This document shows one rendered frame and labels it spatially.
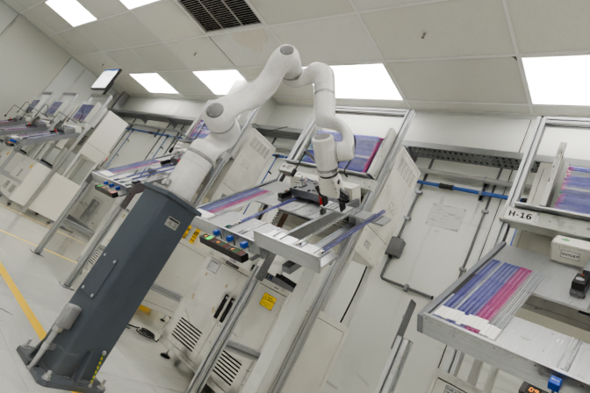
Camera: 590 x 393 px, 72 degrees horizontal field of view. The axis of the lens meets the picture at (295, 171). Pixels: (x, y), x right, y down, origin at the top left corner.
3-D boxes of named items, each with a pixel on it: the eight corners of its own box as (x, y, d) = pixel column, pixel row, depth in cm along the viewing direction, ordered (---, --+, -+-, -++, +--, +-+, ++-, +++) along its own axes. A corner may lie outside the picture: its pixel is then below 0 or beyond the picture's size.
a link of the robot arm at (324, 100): (353, 97, 170) (356, 163, 158) (316, 102, 174) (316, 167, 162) (350, 85, 162) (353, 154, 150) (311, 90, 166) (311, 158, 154)
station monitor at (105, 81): (103, 89, 572) (120, 67, 584) (89, 89, 612) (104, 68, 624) (111, 96, 581) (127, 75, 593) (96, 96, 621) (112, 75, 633)
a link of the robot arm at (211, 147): (182, 146, 160) (213, 98, 167) (197, 165, 177) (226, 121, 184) (206, 158, 157) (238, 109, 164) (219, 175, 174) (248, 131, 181)
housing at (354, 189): (352, 212, 226) (351, 188, 222) (291, 195, 260) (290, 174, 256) (361, 207, 231) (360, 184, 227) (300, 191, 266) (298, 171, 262)
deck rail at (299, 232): (262, 259, 180) (262, 246, 178) (260, 258, 182) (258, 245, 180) (359, 209, 227) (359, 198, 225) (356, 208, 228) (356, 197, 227)
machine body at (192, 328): (224, 421, 178) (290, 291, 196) (151, 348, 227) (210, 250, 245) (301, 436, 221) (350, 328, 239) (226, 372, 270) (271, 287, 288)
